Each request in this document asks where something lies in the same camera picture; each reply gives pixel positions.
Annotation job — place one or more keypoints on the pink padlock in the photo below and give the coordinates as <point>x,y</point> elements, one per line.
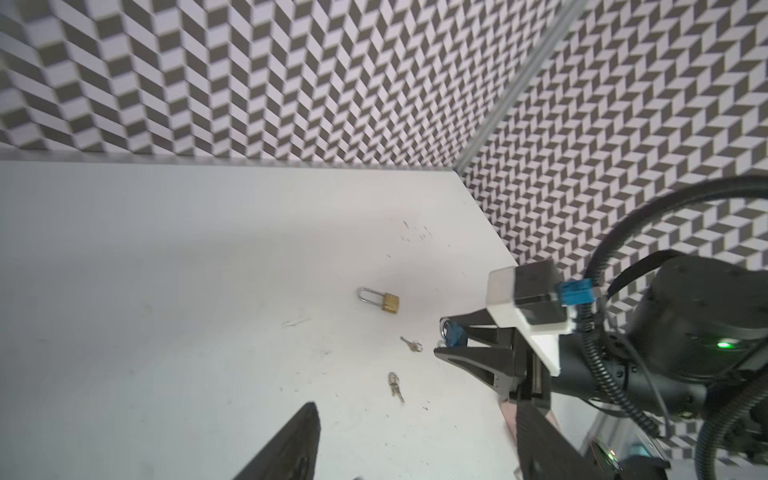
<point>509,412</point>

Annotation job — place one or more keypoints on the blue padlock with key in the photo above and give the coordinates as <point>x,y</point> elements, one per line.
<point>452,334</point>

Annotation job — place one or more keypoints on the brass long-shackle padlock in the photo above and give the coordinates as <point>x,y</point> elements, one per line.
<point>386,302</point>

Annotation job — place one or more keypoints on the silver key pair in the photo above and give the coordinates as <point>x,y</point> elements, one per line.
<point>394,384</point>

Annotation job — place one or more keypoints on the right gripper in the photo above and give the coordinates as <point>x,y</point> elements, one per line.
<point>517,372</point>

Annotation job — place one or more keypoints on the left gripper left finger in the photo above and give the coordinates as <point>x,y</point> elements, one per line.
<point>292,452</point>

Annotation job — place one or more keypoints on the single silver key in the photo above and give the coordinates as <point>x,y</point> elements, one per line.
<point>412,345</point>

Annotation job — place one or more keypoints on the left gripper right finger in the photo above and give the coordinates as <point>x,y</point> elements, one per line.
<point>544,453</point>

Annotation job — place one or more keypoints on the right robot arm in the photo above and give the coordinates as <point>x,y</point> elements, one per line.
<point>695,343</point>

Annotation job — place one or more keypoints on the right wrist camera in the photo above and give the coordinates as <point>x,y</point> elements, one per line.
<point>537,301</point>

